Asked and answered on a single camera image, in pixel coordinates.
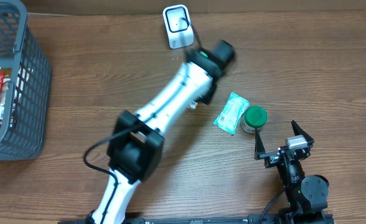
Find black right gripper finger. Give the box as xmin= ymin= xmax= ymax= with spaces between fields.
xmin=291 ymin=120 xmax=314 ymax=143
xmin=254 ymin=129 xmax=266 ymax=160

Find green lid jar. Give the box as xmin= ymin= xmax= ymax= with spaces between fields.
xmin=240 ymin=106 xmax=268 ymax=134

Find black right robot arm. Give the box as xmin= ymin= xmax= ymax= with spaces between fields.
xmin=254 ymin=120 xmax=334 ymax=224

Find orange small carton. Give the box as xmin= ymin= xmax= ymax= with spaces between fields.
xmin=188 ymin=101 xmax=198 ymax=110

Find grey plastic mesh basket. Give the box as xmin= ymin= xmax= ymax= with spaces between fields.
xmin=0 ymin=0 xmax=52 ymax=161

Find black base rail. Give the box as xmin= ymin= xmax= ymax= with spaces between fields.
xmin=58 ymin=214 xmax=335 ymax=224

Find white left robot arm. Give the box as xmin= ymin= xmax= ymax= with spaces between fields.
xmin=84 ymin=40 xmax=235 ymax=223

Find white barcode scanner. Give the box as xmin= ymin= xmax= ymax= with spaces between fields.
xmin=162 ymin=4 xmax=194 ymax=49

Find teal snack packet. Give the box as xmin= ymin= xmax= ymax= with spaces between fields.
xmin=213 ymin=92 xmax=250 ymax=135

